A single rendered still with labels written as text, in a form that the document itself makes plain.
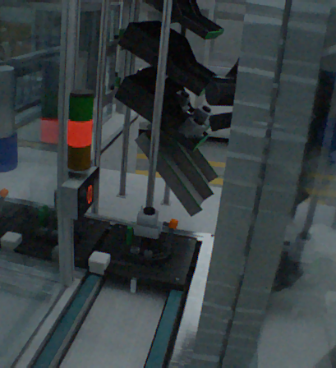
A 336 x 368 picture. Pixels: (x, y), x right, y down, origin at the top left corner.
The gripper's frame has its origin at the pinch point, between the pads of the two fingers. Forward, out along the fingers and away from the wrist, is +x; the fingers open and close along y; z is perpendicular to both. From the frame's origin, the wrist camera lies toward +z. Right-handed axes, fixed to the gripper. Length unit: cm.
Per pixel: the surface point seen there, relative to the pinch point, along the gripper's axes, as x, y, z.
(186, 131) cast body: 1.9, -17.5, 15.6
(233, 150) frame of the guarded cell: -30, 90, 1
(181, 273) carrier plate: 28.5, 12.4, 9.3
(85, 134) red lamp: -8.1, 25.9, 29.7
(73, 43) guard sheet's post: -25.7, 25.4, 33.3
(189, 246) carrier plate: 28.4, -1.1, 9.3
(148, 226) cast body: 19.6, 7.2, 19.4
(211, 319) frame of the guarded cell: -23, 90, 0
